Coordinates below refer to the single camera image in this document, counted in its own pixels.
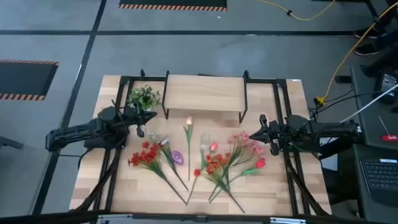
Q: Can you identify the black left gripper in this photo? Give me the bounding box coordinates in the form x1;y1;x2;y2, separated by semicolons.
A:
124;105;158;138

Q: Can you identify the orange flower bunch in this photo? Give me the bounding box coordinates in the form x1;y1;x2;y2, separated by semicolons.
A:
192;151;246;215

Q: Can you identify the pink flower bunch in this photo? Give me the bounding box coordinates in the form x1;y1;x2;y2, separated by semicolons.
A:
208;132;266;202

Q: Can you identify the clear glass vase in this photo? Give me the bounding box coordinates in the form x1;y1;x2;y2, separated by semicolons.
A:
200;133;212;150

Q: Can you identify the person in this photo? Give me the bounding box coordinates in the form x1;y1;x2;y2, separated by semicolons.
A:
353;0;398;57

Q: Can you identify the dark desk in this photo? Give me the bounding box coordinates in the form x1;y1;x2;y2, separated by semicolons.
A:
337;143;398;224
350;65;398;150

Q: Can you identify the black metal table frame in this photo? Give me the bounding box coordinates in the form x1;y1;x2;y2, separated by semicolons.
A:
70;68;332;218

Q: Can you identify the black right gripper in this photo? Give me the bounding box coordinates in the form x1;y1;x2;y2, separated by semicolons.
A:
248;114;292;156

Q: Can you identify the peach tulip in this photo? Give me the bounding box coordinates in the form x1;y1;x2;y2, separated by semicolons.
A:
183;116;194;182

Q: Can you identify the black striped floor mat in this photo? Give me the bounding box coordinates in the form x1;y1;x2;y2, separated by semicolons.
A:
0;59;60;101
118;0;228;12

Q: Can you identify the white flower bunch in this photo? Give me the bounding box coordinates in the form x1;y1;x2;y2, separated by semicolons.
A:
145;130;190;192

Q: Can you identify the black chair base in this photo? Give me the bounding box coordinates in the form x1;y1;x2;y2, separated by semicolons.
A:
0;135;25;149

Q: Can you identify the black laptop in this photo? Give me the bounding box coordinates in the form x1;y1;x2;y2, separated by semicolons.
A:
359;157;398;208

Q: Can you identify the silver metal bracket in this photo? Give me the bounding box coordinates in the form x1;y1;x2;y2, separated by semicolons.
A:
269;217;307;224
98;213;133;224

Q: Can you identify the wooden shelf with black legs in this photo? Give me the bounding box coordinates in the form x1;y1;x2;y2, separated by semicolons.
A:
161;70;251;124

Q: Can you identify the black device with screen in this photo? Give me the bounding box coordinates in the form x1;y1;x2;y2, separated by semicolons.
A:
374;70;398;105

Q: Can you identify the yellow extension cable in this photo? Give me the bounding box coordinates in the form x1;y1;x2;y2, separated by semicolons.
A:
254;0;337;22
313;1;398;107

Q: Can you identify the purple ribbed glass vase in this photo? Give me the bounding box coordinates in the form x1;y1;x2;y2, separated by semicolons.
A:
171;150;184;165

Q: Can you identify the red-handled tool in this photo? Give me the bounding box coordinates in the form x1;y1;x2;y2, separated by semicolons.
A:
377;115;398;142

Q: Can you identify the red flower bunch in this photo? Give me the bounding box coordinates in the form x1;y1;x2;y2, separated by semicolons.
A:
127;141;187;205

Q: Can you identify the white rod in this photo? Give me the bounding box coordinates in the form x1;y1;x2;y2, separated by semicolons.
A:
340;83;398;124

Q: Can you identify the green plant in white pot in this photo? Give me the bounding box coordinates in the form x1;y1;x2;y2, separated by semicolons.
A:
126;84;162;112

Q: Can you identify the red tulip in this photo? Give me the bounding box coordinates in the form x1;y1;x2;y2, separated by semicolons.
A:
208;157;267;203

